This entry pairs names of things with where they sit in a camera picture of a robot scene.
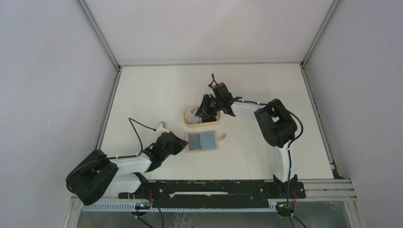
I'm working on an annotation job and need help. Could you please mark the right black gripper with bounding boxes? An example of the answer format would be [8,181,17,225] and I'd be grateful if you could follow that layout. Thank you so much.
[195,94,223,118]

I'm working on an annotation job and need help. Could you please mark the beige leather card holder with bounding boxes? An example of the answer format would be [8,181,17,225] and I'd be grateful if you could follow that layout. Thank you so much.
[184,130,226,153]

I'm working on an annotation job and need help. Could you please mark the blue grey credit card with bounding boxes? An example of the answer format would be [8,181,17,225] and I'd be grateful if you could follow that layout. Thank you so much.
[199,131,217,151]

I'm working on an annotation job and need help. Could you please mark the black credit card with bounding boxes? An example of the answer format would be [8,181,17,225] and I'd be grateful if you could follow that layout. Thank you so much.
[188,133,201,152]

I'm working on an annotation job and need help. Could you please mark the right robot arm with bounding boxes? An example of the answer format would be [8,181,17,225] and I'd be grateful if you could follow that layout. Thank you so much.
[195,81,303,198]

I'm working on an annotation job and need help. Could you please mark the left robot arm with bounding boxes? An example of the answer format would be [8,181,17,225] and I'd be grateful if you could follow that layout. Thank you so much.
[66,132,188,206]

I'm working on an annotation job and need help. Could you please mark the black card in tray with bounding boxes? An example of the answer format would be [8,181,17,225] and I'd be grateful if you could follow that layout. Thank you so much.
[201,115,217,123]

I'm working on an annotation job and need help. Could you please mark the beige oval tray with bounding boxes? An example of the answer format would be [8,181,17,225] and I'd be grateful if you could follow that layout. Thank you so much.
[183,106,221,128]

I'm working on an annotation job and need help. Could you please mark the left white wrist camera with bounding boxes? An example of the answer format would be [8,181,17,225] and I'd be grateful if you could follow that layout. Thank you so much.
[155,122,169,134]

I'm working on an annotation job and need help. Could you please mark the left black camera cable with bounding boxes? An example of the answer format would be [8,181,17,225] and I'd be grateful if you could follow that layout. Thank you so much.
[65,117,157,192]

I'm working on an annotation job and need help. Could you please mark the black camera cable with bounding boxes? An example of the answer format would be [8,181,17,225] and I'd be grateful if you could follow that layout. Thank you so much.
[65,117,157,192]
[208,73,305,228]

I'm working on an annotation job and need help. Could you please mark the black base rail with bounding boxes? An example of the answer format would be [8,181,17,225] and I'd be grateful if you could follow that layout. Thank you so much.
[118,180,306,210]

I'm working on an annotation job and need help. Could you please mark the right black camera cable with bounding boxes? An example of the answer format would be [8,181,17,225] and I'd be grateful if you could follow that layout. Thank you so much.
[208,73,305,228]

